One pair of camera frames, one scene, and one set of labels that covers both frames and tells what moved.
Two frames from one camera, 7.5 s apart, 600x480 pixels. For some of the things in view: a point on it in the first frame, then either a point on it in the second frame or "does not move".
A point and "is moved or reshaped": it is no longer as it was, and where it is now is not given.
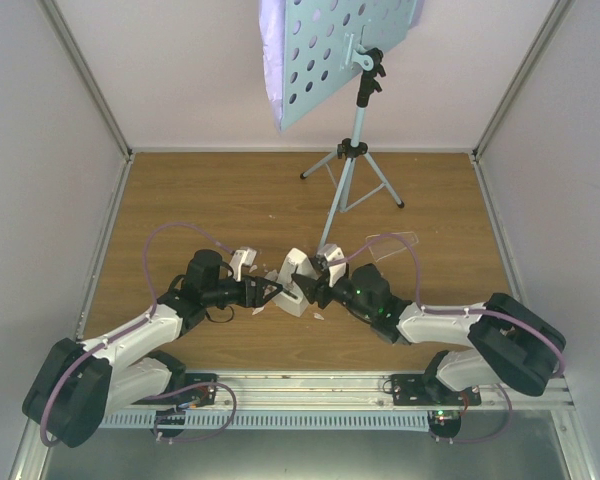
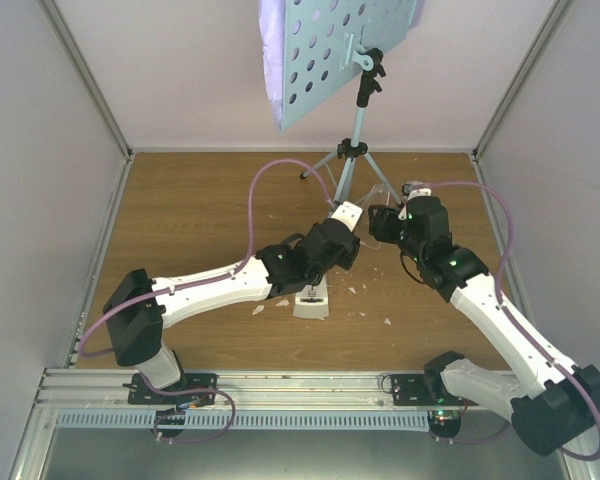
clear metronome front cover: [382, 245] is moved or reshaped
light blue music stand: [326, 42] does not move
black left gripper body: [241, 299] → [348, 260]
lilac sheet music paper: [272, 32] does not move
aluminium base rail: [361, 390] does not move
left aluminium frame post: [66, 35] does not move
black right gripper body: [326, 299] → [382, 223]
